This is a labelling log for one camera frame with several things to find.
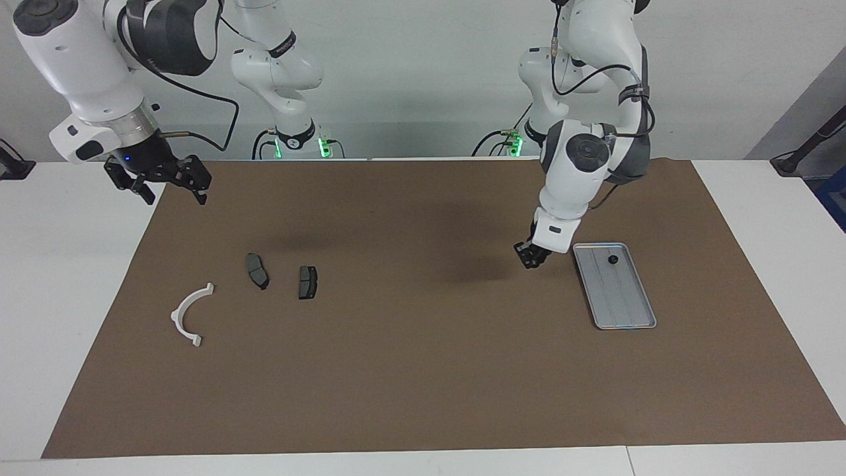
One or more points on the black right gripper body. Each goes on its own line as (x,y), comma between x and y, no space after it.
(149,165)

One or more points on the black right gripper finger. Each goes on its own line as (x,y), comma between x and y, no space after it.
(198,175)
(143,190)

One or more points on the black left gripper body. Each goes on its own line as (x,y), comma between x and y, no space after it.
(537,249)

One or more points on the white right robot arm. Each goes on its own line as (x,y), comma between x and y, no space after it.
(79,59)

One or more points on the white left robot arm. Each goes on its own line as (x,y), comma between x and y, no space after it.
(575,165)

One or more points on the silver metal tray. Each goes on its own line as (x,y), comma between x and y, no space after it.
(621,304)

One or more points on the dark curved brake pad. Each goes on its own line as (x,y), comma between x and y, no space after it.
(257,271)

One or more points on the black stand foot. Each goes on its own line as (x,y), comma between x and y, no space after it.
(13,168)

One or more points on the brown table mat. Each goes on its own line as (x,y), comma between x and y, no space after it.
(423,370)

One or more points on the dark rectangular brake pad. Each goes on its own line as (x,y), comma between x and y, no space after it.
(307,282)

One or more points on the black stand with pole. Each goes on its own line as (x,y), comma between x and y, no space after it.
(790,162)

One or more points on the blue box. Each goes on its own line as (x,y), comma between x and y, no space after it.
(834,198)

